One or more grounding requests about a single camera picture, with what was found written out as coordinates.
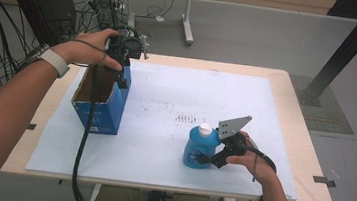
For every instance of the person's right hand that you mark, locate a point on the person's right hand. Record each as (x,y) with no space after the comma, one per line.
(257,164)

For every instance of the black device under table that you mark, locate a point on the black device under table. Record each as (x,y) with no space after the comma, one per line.
(155,198)

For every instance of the white floor plug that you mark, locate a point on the white floor plug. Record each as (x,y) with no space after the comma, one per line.
(159,18)

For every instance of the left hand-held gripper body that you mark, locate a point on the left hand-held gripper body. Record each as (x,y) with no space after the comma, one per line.
(127,46)

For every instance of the white paper sheet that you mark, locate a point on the white paper sheet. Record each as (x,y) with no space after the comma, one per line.
(147,157)

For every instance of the white desk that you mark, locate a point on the white desk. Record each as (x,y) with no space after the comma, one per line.
(188,14)

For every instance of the blue cardboard box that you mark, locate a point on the blue cardboard box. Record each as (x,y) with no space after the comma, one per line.
(108,113)

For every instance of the black computer tower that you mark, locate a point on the black computer tower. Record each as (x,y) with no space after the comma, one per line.
(102,3)

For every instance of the blue bottle with white cap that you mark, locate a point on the blue bottle with white cap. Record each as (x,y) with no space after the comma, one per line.
(200,143)

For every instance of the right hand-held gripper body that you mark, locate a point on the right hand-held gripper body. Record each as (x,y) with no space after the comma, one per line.
(234,143)

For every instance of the black box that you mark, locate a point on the black box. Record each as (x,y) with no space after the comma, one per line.
(58,17)

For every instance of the black tape strip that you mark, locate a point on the black tape strip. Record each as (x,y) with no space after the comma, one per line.
(32,126)
(324,180)

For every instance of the dark floor mat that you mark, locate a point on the dark floor mat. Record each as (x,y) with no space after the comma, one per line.
(329,116)

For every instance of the person's left hand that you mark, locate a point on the person's left hand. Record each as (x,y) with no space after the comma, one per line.
(84,48)

